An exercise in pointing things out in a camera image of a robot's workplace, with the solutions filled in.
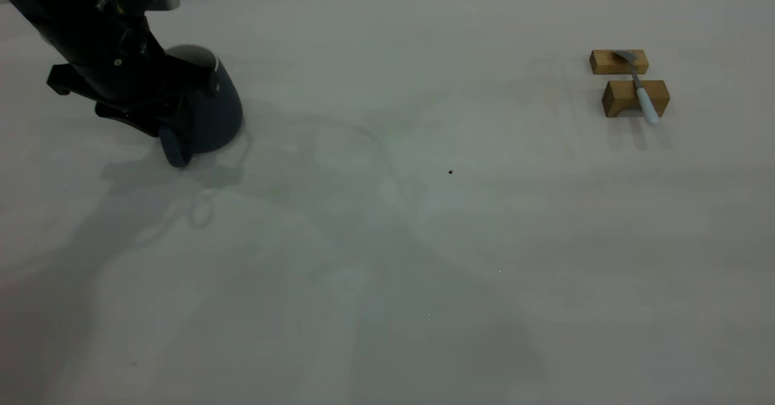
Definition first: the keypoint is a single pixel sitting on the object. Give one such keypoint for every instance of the dark grey ceramic mug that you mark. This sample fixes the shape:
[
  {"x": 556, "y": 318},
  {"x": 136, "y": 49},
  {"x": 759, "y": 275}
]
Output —
[{"x": 224, "y": 120}]

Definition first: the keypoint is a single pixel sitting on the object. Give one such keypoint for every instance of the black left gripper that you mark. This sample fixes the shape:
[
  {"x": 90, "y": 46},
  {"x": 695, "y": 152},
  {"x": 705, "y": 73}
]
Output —
[{"x": 115, "y": 81}]

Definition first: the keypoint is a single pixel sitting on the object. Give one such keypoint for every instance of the flat rectangular wooden block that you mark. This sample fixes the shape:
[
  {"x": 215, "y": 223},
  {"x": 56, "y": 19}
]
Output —
[{"x": 604, "y": 62}]

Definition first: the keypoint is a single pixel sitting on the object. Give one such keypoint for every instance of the arched wooden block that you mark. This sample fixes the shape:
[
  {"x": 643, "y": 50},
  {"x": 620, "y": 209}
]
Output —
[{"x": 620, "y": 93}]

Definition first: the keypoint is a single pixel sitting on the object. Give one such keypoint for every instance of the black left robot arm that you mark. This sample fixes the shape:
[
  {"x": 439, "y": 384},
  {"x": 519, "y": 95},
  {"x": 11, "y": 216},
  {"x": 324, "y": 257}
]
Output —
[{"x": 66, "y": 11}]

